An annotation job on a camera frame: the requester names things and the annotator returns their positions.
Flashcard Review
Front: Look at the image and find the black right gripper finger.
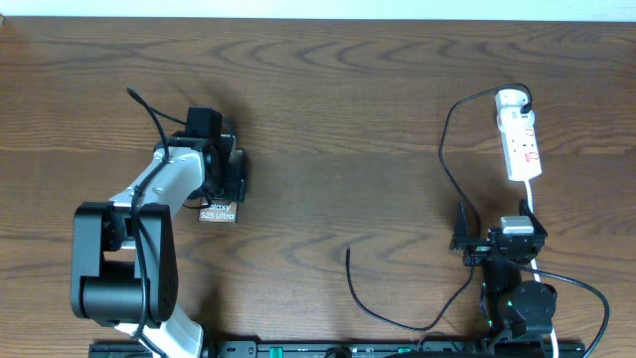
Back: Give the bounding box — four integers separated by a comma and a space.
519, 199, 541, 229
453, 202, 470, 239

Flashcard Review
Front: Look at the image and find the bronze Galaxy smartphone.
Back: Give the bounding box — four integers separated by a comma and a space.
199, 149, 239, 223

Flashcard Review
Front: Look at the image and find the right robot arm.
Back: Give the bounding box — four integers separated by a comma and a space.
449, 200, 557, 355

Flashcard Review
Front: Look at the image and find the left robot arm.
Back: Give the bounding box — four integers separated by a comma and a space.
71, 106, 246, 358

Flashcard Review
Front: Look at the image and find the white charger plug adapter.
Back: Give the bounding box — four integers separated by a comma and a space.
495, 89, 529, 112

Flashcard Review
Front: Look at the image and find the white power strip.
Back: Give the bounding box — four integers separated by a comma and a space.
497, 106, 542, 182

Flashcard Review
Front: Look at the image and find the white power strip cord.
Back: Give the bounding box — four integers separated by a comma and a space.
523, 179, 559, 358

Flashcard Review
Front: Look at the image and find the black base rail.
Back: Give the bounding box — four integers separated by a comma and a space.
87, 337, 585, 358

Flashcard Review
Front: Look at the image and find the black charging cable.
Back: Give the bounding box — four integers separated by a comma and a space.
345, 83, 534, 332

